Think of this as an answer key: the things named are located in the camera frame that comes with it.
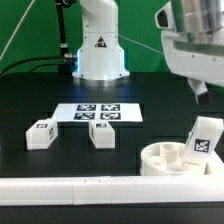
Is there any thin grey rod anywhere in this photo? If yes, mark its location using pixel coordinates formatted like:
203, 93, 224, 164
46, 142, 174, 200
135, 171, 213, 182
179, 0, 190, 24
0, 0, 36, 61

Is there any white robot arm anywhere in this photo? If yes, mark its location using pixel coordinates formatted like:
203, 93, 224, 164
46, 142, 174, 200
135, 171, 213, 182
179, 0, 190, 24
72, 0, 224, 104

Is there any black vertical pole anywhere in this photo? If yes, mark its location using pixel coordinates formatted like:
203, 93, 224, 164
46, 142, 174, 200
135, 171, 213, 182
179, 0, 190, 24
54, 0, 71, 75

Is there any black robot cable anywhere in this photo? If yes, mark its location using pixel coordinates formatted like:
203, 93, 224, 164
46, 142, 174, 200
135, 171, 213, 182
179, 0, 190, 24
0, 52, 78, 77

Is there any white marker sheet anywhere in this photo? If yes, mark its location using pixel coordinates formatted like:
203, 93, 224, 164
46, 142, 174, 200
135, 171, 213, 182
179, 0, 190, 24
53, 103, 143, 122

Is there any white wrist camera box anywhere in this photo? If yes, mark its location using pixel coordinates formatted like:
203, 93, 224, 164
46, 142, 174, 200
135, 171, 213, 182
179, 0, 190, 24
154, 1, 176, 31

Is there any white L-shaped fence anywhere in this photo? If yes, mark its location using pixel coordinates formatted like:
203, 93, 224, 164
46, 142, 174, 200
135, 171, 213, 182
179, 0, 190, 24
0, 153, 224, 206

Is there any white round stool seat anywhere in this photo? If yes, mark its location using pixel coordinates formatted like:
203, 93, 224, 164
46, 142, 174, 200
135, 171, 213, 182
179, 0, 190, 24
140, 142, 205, 176

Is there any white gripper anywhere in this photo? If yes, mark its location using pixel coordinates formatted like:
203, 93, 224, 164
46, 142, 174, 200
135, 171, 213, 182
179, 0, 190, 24
161, 28, 224, 105

